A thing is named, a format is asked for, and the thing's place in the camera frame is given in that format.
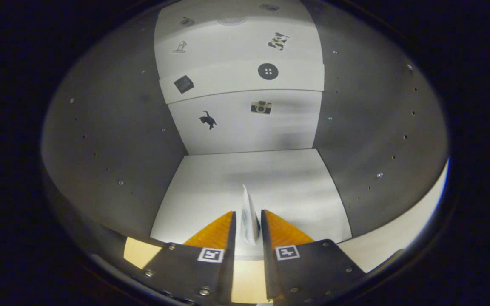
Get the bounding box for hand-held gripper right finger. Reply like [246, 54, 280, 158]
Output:
[261, 209, 367, 303]

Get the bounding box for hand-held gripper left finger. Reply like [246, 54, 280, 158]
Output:
[141, 211, 237, 304]

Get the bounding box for thin white packet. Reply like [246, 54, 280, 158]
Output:
[239, 184, 262, 246]

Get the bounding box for grey cabinet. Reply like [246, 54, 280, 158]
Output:
[41, 0, 449, 272]

